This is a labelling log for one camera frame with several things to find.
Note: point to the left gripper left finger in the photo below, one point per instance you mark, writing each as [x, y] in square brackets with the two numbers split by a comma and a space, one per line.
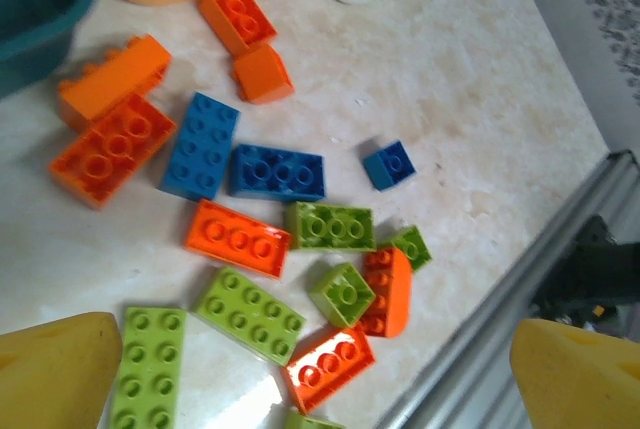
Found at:
[50, 379]

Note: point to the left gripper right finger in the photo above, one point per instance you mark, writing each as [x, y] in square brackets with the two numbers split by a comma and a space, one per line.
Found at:
[580, 384]

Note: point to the green two-by-four lego brick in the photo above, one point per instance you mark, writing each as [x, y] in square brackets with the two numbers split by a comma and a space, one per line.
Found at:
[330, 226]
[147, 369]
[250, 314]

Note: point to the curved orange lego brick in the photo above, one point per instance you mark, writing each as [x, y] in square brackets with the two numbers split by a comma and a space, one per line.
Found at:
[397, 294]

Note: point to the small green lego brick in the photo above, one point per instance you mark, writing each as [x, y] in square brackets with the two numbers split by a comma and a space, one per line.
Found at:
[412, 249]
[342, 294]

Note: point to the orange two-by-four lego brick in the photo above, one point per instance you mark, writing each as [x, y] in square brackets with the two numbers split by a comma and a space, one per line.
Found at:
[327, 366]
[115, 79]
[235, 239]
[110, 154]

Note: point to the blue two-by-four lego brick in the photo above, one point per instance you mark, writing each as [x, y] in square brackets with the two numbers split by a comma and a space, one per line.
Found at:
[277, 174]
[200, 144]

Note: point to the small blue lego brick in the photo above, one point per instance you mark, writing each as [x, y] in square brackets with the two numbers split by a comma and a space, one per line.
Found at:
[390, 166]

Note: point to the small orange lego brick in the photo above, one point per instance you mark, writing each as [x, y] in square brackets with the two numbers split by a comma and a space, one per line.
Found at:
[262, 76]

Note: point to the orange two-by-three lego brick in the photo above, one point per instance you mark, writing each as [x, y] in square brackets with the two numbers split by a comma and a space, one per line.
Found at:
[240, 14]

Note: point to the teal plastic container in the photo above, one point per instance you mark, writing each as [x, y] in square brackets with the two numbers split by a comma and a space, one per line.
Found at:
[35, 9]

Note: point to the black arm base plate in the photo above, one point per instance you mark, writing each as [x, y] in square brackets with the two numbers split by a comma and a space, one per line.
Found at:
[590, 274]

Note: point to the long aluminium base rail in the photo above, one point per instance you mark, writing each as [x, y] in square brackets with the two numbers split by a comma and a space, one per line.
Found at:
[465, 364]

